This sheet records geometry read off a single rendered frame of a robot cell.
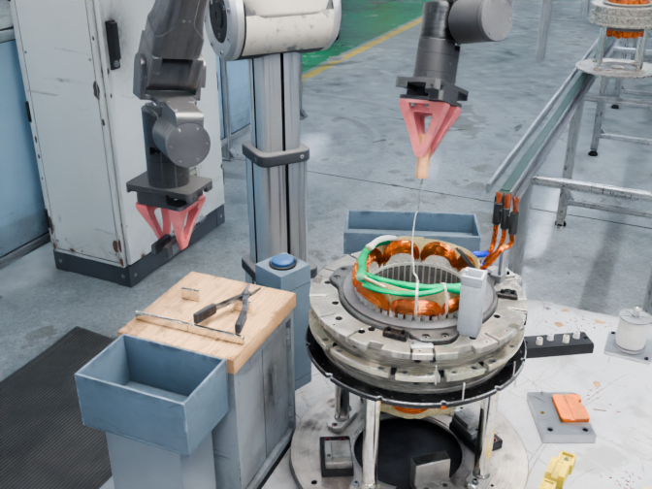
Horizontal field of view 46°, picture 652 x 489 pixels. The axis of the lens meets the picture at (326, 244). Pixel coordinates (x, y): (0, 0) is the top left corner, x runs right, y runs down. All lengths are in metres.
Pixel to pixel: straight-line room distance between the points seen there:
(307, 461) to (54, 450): 1.47
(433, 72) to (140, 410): 0.58
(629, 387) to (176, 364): 0.87
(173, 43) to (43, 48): 2.37
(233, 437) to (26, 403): 1.80
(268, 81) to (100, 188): 2.00
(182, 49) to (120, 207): 2.39
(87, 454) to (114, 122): 1.33
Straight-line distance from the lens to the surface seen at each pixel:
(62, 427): 2.74
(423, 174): 1.05
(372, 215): 1.50
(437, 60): 1.05
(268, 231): 1.52
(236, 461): 1.17
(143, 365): 1.15
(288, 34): 1.39
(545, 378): 1.56
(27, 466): 2.62
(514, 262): 2.94
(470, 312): 1.04
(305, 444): 1.32
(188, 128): 0.95
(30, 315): 3.42
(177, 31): 0.97
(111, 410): 1.07
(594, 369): 1.61
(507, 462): 1.32
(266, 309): 1.16
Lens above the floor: 1.66
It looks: 26 degrees down
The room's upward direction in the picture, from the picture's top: straight up
